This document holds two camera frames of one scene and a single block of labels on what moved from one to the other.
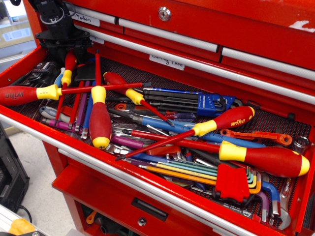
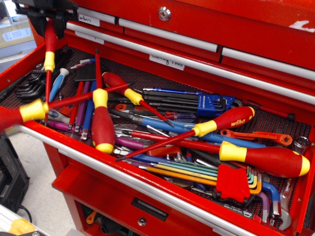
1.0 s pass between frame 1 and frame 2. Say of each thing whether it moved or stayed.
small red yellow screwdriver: moved
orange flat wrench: stayed
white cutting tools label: stayed
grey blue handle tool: stayed
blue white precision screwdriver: stayed
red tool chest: stayed
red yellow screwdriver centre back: stayed
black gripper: moved
